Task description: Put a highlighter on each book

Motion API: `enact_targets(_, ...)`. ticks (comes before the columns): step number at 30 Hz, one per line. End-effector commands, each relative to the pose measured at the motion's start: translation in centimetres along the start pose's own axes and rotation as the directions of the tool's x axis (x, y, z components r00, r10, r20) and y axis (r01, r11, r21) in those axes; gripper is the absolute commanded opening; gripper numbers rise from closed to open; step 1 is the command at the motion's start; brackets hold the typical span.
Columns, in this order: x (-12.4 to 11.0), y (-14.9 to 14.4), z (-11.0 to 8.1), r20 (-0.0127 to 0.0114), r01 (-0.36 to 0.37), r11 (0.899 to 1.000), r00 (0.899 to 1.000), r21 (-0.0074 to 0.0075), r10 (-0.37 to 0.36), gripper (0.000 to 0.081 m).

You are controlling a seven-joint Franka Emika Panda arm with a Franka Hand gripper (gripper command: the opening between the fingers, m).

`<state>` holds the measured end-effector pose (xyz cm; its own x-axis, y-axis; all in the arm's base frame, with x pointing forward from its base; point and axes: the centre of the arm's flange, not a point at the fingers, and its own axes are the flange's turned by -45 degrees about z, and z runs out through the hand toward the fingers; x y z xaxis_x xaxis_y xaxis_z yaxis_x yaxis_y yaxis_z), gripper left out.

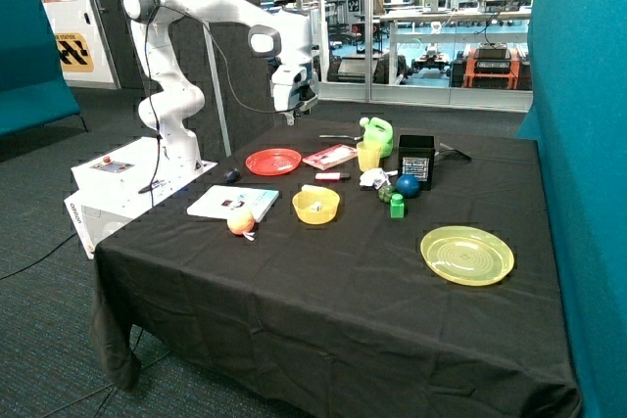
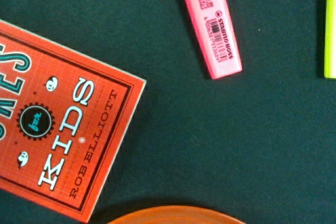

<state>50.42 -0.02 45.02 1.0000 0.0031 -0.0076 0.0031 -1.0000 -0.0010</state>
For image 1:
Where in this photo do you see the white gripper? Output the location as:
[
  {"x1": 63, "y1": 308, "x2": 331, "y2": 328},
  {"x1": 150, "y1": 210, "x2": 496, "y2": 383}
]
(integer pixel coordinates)
[{"x1": 270, "y1": 64, "x2": 319, "y2": 125}]

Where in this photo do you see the pink highlighter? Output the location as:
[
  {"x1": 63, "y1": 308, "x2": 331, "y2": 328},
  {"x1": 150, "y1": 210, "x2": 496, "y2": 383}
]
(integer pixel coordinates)
[{"x1": 314, "y1": 172, "x2": 351, "y2": 182}]

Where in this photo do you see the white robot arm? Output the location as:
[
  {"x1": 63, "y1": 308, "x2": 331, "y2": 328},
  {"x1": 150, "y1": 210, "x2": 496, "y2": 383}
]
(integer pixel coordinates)
[{"x1": 122, "y1": 0, "x2": 319, "y2": 170}]

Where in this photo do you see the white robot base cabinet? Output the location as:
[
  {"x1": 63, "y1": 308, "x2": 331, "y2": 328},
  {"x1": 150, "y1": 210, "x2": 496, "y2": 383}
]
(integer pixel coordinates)
[{"x1": 65, "y1": 137, "x2": 217, "y2": 258}]

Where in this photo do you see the red book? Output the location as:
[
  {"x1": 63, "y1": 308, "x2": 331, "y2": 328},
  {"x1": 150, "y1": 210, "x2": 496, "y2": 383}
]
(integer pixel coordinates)
[{"x1": 302, "y1": 144, "x2": 358, "y2": 170}]

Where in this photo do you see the white book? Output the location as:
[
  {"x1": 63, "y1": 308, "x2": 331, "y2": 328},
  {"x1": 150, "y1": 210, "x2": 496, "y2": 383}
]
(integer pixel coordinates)
[{"x1": 187, "y1": 185, "x2": 280, "y2": 222}]

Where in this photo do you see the metal spoon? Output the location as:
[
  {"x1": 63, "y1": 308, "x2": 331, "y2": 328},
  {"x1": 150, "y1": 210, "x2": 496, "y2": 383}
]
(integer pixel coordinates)
[{"x1": 318, "y1": 134, "x2": 363, "y2": 142}]

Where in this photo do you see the red plastic plate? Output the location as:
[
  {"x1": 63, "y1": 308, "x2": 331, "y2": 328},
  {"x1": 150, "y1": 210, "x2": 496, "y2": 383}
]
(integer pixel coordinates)
[{"x1": 245, "y1": 148, "x2": 302, "y2": 176}]

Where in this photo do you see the yellow plastic cup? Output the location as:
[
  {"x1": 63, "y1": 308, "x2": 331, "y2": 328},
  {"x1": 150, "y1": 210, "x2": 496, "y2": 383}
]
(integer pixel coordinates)
[{"x1": 357, "y1": 141, "x2": 381, "y2": 172}]

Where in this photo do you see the green watering can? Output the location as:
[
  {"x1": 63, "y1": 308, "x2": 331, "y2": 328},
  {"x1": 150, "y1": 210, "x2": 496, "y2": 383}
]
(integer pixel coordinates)
[{"x1": 359, "y1": 116, "x2": 394, "y2": 159}]

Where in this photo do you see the dark computer mouse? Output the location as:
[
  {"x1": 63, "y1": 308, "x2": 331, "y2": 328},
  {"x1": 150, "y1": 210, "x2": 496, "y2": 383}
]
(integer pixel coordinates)
[{"x1": 223, "y1": 167, "x2": 241, "y2": 184}]

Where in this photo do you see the yellow plastic bowl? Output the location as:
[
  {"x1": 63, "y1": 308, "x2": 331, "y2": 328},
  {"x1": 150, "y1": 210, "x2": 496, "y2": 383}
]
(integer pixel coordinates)
[{"x1": 292, "y1": 185, "x2": 340, "y2": 225}]

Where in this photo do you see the crumpled white paper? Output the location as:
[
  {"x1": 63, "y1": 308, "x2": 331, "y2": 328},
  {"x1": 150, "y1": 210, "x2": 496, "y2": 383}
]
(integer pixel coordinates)
[{"x1": 360, "y1": 168, "x2": 398, "y2": 189}]

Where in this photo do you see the small dark green object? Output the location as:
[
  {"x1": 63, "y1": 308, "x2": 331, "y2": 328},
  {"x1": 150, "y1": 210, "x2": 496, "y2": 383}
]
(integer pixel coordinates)
[{"x1": 378, "y1": 184, "x2": 397, "y2": 204}]

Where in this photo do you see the orange ball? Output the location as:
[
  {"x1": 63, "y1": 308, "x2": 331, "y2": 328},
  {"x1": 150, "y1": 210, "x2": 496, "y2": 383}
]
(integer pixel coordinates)
[{"x1": 226, "y1": 209, "x2": 257, "y2": 236}]

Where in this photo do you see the black box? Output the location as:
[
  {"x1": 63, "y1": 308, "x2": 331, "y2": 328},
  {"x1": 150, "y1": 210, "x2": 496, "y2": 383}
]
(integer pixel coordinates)
[{"x1": 398, "y1": 134, "x2": 435, "y2": 191}]

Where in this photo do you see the blue ball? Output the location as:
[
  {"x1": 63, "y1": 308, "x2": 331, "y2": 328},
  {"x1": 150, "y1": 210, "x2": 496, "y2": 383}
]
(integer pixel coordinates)
[{"x1": 396, "y1": 174, "x2": 421, "y2": 199}]

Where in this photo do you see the green toy block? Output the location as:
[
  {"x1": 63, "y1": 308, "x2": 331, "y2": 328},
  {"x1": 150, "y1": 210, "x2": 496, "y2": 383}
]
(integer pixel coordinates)
[{"x1": 389, "y1": 193, "x2": 406, "y2": 219}]

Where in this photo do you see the black marker pen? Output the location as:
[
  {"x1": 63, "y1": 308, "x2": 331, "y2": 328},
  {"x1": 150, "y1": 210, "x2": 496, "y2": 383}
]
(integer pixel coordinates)
[{"x1": 138, "y1": 180, "x2": 166, "y2": 194}]

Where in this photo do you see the black tablecloth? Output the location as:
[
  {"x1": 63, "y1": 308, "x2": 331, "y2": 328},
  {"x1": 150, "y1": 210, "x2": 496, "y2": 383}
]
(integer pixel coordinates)
[{"x1": 91, "y1": 119, "x2": 583, "y2": 417}]

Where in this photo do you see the orange mobile robot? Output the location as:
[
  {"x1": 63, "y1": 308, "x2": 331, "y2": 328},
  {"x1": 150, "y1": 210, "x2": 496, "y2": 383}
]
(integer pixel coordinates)
[{"x1": 450, "y1": 42, "x2": 532, "y2": 91}]

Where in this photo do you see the yellow plastic plate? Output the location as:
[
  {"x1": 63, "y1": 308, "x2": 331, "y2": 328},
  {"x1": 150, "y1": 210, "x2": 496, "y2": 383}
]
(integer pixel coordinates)
[{"x1": 420, "y1": 225, "x2": 514, "y2": 287}]

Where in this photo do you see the black yellow sign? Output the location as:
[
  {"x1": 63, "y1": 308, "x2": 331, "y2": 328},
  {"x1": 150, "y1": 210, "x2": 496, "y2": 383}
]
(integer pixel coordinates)
[{"x1": 55, "y1": 32, "x2": 94, "y2": 73}]

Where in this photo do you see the teal sofa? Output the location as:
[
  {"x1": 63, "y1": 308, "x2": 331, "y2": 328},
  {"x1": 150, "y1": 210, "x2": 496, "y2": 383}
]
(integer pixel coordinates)
[{"x1": 0, "y1": 0, "x2": 81, "y2": 137}]

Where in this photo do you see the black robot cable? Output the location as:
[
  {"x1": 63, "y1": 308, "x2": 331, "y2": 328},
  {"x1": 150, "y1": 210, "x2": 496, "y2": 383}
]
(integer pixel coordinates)
[{"x1": 138, "y1": 1, "x2": 285, "y2": 195}]

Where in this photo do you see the teal partition wall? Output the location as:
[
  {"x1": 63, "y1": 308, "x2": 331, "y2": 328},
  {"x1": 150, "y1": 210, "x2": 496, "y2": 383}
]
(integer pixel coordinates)
[{"x1": 519, "y1": 0, "x2": 626, "y2": 417}]

